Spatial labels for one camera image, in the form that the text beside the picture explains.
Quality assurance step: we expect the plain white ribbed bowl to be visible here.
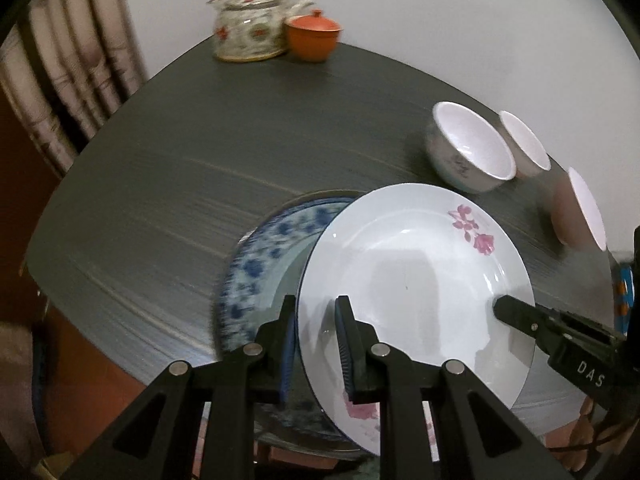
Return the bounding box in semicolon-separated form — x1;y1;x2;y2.
499;110;552;180

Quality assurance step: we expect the blue box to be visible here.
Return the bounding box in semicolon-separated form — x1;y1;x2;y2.
612;265;631;333

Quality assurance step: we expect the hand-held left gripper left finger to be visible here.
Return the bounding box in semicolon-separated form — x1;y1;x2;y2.
65;294;298;480

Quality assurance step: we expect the pink bowl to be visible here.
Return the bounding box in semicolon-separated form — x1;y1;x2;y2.
550;166;607;252

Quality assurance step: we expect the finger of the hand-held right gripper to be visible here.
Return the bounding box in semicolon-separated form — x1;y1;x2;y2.
492;294;572;357

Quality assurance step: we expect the orange lidded cup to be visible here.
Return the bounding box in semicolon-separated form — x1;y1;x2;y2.
285;9;343;63

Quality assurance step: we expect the white plate with pink flowers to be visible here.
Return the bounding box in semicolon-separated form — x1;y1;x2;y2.
297;183;537;456

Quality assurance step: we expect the white bowl with dark print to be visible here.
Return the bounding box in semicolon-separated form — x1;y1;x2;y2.
426;101;517;195

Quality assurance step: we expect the beige patterned curtain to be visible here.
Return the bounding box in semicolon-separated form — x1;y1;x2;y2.
0;0;148;176

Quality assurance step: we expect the person's right hand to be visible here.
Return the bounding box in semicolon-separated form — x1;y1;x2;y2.
574;394;622;462

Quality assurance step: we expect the large blue floral plate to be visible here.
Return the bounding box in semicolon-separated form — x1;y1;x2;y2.
215;190;373;456

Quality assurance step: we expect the floral ceramic teapot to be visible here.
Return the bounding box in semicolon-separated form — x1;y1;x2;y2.
207;0;313;63

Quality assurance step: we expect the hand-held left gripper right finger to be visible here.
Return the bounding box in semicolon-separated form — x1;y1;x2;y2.
334;295;576;480

